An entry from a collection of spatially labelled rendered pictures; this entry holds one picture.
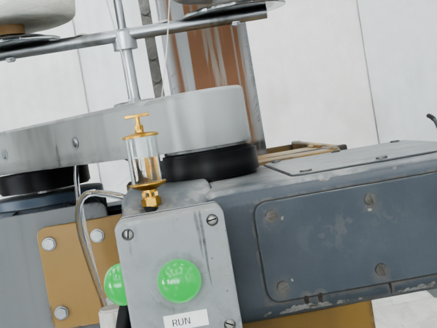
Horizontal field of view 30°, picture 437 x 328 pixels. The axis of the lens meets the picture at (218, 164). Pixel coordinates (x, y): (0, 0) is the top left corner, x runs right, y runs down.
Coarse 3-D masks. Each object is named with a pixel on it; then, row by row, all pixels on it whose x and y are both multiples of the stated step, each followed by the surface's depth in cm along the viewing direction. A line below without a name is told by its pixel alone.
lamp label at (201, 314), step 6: (186, 312) 56; (192, 312) 56; (198, 312) 56; (204, 312) 56; (168, 318) 55; (174, 318) 56; (180, 318) 56; (186, 318) 56; (192, 318) 56; (198, 318) 56; (204, 318) 56; (168, 324) 56; (174, 324) 56; (180, 324) 56; (186, 324) 56; (192, 324) 56; (198, 324) 56; (204, 324) 56
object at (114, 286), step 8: (112, 272) 57; (120, 272) 56; (104, 280) 57; (112, 280) 56; (120, 280) 56; (104, 288) 57; (112, 288) 56; (120, 288) 56; (112, 296) 56; (120, 296) 56; (120, 304) 57
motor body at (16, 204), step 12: (36, 192) 112; (48, 192) 107; (60, 192) 102; (72, 192) 102; (0, 204) 102; (12, 204) 101; (24, 204) 101; (36, 204) 101; (48, 204) 101; (60, 204) 102; (72, 204) 103; (0, 216) 106
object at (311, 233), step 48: (240, 144) 75; (384, 144) 80; (432, 144) 69; (192, 192) 65; (240, 192) 61; (288, 192) 61; (336, 192) 61; (384, 192) 61; (432, 192) 61; (240, 240) 61; (288, 240) 61; (336, 240) 61; (384, 240) 61; (432, 240) 62; (240, 288) 61; (288, 288) 61; (336, 288) 61; (384, 288) 62; (432, 288) 63
